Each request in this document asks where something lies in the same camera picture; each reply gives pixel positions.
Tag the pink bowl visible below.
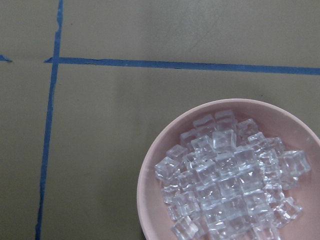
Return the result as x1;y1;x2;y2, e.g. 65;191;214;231
137;98;320;240

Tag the clear ice cubes pile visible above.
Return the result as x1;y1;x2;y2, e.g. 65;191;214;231
154;110;311;240

